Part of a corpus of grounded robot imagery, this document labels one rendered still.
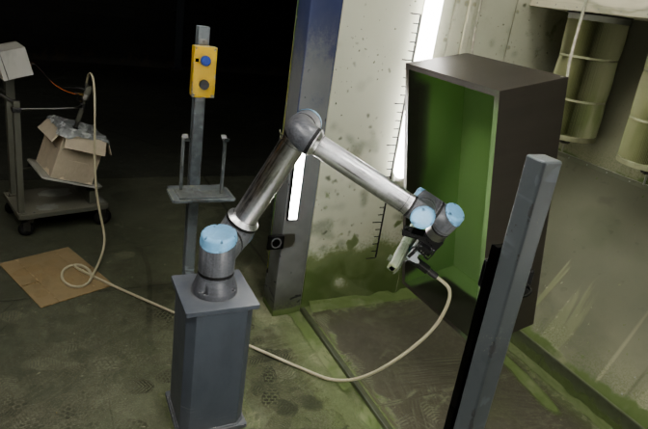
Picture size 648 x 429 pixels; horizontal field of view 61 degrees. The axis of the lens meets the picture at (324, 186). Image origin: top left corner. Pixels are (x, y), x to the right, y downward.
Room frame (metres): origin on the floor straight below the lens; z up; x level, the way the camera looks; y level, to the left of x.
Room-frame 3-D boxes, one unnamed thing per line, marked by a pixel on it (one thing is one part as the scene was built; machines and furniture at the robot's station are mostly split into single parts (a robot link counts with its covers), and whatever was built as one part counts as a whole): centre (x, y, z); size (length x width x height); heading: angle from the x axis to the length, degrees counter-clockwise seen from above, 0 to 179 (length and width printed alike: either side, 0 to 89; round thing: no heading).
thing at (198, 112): (2.87, 0.72, 0.82); 0.06 x 0.06 x 1.64; 28
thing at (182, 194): (2.73, 0.64, 0.95); 0.26 x 0.15 x 0.32; 118
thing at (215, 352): (2.04, 0.40, 0.32); 0.31 x 0.31 x 0.64; 28
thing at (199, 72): (2.82, 0.69, 1.42); 0.12 x 0.06 x 0.26; 118
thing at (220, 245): (2.05, 0.39, 0.83); 0.17 x 0.15 x 0.18; 171
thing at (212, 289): (2.04, 0.40, 0.69); 0.19 x 0.19 x 0.10
